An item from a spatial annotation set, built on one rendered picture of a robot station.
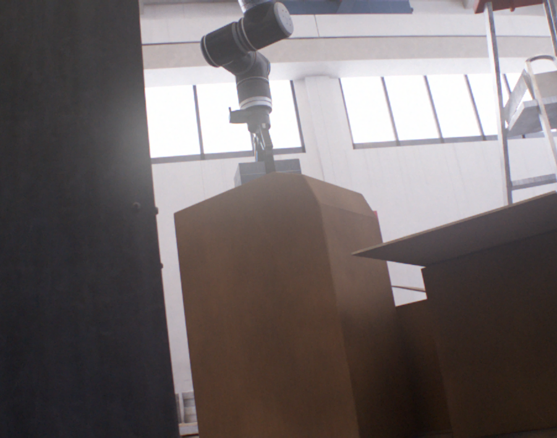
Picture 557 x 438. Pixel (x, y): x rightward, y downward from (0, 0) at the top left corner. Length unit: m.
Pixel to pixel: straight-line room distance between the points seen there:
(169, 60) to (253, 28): 9.95
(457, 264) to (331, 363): 0.38
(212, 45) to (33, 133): 1.23
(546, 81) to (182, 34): 9.69
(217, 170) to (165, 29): 2.91
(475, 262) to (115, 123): 1.03
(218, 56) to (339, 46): 10.65
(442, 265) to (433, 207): 10.89
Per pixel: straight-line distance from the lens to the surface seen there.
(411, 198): 12.27
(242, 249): 1.67
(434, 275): 1.53
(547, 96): 2.93
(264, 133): 1.83
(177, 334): 10.74
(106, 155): 0.66
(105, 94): 0.70
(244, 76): 1.95
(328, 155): 11.90
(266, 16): 1.79
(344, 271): 1.55
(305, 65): 12.18
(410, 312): 1.80
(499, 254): 1.48
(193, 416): 5.88
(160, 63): 11.69
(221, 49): 1.85
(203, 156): 11.65
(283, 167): 1.81
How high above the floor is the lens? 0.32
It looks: 17 degrees up
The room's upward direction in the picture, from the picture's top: 9 degrees counter-clockwise
